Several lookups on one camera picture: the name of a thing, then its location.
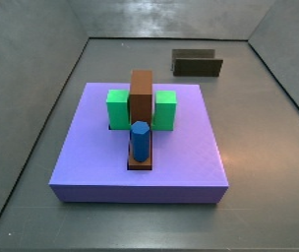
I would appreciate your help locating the green block left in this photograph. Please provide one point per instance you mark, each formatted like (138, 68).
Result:
(118, 109)

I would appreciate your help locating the blue hexagonal peg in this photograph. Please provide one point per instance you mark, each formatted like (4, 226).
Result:
(141, 140)

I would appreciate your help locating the green block right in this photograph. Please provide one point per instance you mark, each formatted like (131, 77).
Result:
(166, 105)

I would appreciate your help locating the black angled holder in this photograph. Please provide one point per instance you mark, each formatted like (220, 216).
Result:
(195, 63)

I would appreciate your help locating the green block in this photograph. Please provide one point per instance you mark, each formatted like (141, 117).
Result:
(166, 105)
(118, 109)

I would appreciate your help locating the brown L-shaped block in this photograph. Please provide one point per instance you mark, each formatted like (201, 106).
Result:
(141, 111)

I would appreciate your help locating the purple base board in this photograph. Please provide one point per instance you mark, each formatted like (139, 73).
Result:
(91, 172)

